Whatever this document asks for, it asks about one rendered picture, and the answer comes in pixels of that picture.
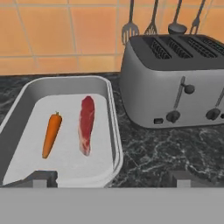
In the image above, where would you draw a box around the white tupperware container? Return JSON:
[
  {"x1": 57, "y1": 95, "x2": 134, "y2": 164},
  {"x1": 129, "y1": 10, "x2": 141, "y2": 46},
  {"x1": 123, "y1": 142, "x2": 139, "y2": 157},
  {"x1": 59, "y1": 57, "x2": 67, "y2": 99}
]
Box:
[{"x1": 0, "y1": 75, "x2": 124, "y2": 189}]

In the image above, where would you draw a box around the orange carrot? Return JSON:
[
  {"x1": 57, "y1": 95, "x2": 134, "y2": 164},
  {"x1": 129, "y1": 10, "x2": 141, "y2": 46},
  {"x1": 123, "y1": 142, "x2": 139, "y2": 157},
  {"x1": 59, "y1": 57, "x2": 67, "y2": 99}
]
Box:
[{"x1": 41, "y1": 111, "x2": 63, "y2": 159}]

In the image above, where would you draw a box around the grey slotted spatula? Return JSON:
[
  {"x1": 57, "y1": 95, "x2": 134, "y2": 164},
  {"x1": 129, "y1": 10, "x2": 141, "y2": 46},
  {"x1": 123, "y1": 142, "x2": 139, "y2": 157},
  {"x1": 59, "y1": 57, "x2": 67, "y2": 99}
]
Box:
[{"x1": 121, "y1": 0, "x2": 140, "y2": 46}]

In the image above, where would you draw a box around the grey serving fork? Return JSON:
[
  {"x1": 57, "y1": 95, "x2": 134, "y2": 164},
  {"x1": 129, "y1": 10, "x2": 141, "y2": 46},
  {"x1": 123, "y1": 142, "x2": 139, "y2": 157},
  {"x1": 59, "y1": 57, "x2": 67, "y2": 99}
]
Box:
[{"x1": 189, "y1": 0, "x2": 207, "y2": 36}]

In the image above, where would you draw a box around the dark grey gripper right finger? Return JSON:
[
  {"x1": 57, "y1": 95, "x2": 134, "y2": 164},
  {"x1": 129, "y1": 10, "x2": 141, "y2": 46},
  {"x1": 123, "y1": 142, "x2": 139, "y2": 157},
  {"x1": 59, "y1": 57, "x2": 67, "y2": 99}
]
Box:
[{"x1": 169, "y1": 170, "x2": 216, "y2": 189}]

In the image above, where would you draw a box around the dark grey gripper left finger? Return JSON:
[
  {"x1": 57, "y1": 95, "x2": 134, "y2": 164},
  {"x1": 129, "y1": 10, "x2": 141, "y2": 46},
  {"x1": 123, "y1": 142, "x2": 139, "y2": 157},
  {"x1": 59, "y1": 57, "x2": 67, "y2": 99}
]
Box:
[{"x1": 3, "y1": 170, "x2": 59, "y2": 189}]

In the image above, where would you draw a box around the silver four-slot toaster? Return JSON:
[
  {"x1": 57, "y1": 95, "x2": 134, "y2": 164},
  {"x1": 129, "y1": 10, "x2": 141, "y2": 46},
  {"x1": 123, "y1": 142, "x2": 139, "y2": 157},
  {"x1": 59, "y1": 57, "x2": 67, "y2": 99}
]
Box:
[{"x1": 119, "y1": 33, "x2": 224, "y2": 130}]

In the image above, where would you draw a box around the red raw steak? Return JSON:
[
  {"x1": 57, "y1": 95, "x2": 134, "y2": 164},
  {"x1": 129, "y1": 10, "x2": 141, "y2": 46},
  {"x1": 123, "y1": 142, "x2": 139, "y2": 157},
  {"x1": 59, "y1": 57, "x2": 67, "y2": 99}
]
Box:
[{"x1": 77, "y1": 95, "x2": 96, "y2": 158}]

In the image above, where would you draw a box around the grey ladle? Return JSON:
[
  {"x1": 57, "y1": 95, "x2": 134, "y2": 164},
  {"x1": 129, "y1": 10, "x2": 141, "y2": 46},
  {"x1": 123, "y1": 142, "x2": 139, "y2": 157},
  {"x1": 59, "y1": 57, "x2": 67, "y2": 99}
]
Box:
[{"x1": 167, "y1": 0, "x2": 188, "y2": 36}]

